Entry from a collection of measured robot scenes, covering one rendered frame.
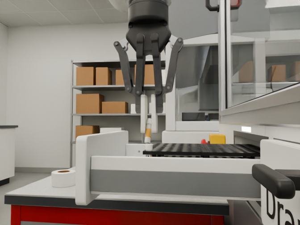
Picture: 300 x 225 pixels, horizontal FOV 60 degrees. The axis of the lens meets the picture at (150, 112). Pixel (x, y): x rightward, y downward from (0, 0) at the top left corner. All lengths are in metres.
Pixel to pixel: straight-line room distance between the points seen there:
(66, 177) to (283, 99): 0.64
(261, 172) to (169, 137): 1.12
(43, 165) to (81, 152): 4.95
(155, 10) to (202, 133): 0.94
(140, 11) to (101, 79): 3.98
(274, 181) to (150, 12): 0.36
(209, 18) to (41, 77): 4.34
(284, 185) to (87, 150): 0.31
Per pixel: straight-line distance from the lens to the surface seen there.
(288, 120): 0.33
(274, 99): 0.37
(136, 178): 0.43
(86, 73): 4.58
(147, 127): 0.47
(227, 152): 0.47
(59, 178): 0.82
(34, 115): 5.40
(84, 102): 4.54
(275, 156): 0.32
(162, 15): 0.49
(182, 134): 1.34
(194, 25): 1.42
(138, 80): 0.47
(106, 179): 0.44
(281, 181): 0.20
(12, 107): 5.64
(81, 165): 0.43
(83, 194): 0.44
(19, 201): 0.80
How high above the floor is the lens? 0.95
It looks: 2 degrees up
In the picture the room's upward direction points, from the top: straight up
